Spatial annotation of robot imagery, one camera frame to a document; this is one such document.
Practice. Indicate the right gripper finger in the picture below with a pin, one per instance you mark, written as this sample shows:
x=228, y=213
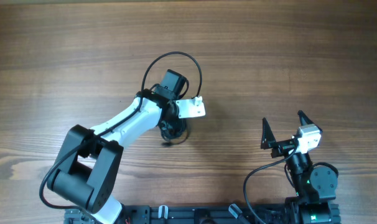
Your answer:
x=306, y=124
x=267, y=140

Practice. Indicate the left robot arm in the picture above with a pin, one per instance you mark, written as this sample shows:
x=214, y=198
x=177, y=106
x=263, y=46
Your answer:
x=87, y=164

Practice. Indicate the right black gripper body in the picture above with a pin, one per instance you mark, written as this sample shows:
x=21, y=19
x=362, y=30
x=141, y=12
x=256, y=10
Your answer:
x=282, y=148

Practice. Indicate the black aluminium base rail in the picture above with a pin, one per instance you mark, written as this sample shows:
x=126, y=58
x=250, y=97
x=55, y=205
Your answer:
x=270, y=213

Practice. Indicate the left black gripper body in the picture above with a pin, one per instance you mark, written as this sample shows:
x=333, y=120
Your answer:
x=175, y=114

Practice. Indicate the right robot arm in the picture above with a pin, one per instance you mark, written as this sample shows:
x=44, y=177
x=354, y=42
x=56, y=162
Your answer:
x=315, y=184

